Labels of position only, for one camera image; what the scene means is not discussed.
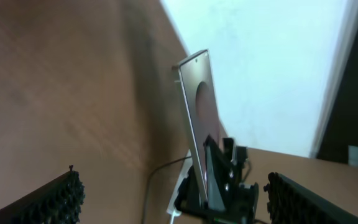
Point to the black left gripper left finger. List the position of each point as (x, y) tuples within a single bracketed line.
[(58, 201)]

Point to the white power strip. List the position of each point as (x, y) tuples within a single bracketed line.
[(186, 164)]

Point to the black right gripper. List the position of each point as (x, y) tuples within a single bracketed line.
[(230, 200)]

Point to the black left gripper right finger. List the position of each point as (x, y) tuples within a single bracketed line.
[(290, 202)]

